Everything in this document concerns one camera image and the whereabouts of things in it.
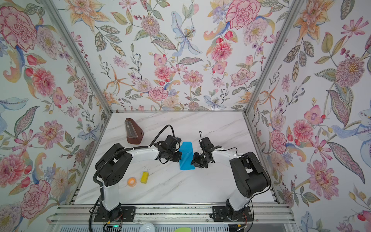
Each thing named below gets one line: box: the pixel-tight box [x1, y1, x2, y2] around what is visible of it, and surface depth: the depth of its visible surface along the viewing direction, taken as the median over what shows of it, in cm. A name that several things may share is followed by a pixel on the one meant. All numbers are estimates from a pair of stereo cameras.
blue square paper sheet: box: [178, 141, 196, 171], surface depth 94 cm
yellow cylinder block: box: [140, 171, 150, 185], surface depth 88 cm
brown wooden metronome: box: [125, 117, 144, 145], surface depth 98 cm
